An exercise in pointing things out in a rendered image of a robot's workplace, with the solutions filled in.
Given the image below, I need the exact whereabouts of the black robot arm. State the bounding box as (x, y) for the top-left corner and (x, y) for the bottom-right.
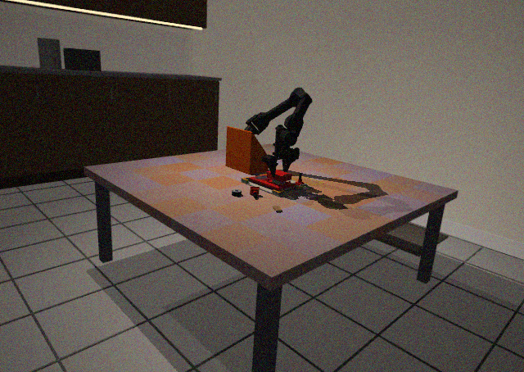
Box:
(244, 88), (312, 161)

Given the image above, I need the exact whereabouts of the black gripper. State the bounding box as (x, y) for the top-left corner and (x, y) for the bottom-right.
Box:
(261, 142), (293, 177)

